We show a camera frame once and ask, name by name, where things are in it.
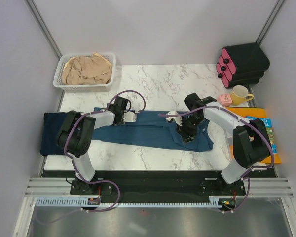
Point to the blue t shirt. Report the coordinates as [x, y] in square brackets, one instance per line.
[151, 130]

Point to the blue treehouse book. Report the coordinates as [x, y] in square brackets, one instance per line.
[269, 130]

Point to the white cable duct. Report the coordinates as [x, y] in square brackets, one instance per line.
[99, 202]

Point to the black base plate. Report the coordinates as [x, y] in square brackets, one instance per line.
[164, 186]

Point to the white plastic basket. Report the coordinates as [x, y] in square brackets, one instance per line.
[110, 57]

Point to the aluminium rail frame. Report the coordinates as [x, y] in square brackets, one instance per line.
[255, 188]

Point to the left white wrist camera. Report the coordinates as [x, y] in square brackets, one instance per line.
[130, 117]

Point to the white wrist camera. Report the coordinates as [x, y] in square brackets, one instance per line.
[173, 116]
[130, 117]

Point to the yellow mug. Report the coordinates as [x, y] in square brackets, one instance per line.
[240, 94]

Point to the orange folder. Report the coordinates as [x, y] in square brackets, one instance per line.
[255, 112]

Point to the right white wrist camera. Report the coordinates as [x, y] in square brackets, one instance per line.
[173, 116]

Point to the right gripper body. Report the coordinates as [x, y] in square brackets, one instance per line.
[189, 125]

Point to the pink cube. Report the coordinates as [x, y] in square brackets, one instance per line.
[224, 100]

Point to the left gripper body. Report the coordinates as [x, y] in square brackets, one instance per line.
[122, 122]

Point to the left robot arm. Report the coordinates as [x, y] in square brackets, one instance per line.
[75, 136]

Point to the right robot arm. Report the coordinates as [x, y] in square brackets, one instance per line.
[250, 140]

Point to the black pink drawer unit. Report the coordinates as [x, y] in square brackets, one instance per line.
[242, 64]

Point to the folded navy t shirt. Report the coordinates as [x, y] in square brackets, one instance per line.
[52, 124]

